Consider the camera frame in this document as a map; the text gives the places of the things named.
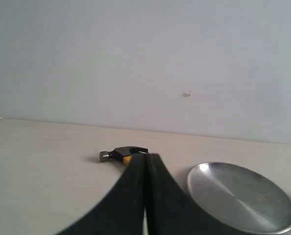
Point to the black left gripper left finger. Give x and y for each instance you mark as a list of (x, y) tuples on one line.
[(121, 210)]

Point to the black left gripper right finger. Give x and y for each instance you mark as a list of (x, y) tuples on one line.
[(170, 211)]

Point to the black yellow claw hammer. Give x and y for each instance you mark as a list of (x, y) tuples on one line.
[(121, 154)]

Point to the round silver metal plate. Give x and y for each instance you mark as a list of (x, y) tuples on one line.
[(240, 198)]

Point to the small white wall plug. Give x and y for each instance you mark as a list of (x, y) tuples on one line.
[(186, 94)]

